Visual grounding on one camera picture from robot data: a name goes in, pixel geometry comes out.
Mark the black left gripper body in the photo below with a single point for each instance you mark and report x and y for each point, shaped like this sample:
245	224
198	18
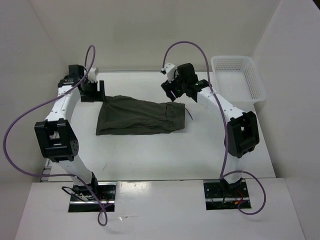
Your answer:
91	94

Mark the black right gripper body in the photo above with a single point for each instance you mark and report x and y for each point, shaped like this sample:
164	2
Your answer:
179	88

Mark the dark olive green shorts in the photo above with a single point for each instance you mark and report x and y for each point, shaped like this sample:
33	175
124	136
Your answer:
123	115

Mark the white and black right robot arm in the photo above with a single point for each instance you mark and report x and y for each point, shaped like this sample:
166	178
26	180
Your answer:
240	127

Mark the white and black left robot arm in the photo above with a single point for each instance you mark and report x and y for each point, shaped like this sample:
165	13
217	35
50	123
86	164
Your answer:
86	178

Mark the white perforated plastic basket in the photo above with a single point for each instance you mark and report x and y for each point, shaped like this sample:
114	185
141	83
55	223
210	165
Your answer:
237	79

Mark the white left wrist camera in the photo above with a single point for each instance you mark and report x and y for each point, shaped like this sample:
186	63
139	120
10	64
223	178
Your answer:
92	75

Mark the aluminium table edge rail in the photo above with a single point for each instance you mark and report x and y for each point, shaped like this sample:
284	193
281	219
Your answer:
47	172

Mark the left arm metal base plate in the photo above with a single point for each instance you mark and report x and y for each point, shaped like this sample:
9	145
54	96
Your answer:
84	202

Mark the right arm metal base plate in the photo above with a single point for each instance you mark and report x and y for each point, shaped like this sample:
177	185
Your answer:
217	199

